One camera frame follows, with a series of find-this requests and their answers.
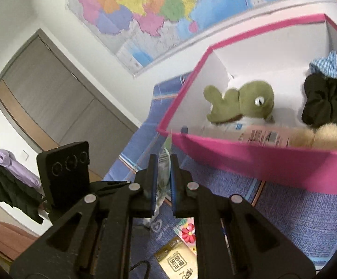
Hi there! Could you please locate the pink fleece cloth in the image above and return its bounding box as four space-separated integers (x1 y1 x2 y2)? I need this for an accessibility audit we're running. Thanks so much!
0 221 38 263

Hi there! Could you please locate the beige plush toy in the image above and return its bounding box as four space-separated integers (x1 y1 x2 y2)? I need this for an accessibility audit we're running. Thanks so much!
290 123 337 151

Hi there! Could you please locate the colourful wall map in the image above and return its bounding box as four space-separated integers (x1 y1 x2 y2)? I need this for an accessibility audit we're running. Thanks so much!
67 0 303 78

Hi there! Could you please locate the black cable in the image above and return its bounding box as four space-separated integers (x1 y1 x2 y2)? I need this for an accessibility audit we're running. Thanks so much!
129 260 151 279

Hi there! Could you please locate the black pleated garment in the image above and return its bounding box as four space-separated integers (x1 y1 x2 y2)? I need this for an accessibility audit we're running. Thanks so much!
0 149 48 224

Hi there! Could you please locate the floral tissue packet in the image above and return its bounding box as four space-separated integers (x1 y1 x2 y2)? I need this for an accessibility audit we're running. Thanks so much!
173 216 199 252

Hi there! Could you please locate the pink cardboard box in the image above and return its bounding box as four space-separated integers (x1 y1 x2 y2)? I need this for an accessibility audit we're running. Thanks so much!
157 13 337 196

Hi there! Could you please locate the black cloth scrunchie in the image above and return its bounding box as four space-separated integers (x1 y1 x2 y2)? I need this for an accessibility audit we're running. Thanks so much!
301 73 337 128

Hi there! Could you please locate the green plush toy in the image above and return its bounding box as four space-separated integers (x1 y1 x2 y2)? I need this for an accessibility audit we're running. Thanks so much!
203 80 274 126

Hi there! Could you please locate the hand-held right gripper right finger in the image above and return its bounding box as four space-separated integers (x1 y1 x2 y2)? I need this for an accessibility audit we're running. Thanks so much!
171 153 316 279

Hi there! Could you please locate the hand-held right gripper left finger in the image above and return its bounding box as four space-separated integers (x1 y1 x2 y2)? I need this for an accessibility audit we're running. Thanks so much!
10 153 159 279

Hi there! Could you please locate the grey door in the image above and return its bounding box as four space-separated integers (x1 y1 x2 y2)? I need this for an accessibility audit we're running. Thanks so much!
0 28 141 181

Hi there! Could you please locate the yellow tissue packet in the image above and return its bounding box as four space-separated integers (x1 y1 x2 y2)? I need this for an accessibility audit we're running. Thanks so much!
154 235 199 279

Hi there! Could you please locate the clear plastic wipes packet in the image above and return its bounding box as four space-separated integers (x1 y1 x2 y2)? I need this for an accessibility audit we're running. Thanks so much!
143 145 172 234

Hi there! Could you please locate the pink spout pouch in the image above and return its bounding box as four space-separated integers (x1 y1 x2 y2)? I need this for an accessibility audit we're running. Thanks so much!
224 123 292 147

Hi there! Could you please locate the purple cloth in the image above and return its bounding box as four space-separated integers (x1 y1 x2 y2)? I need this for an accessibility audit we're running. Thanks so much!
0 149 41 188

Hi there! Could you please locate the blue checkered scrunchie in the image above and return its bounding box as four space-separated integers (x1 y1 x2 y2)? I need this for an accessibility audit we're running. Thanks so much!
308 50 337 79

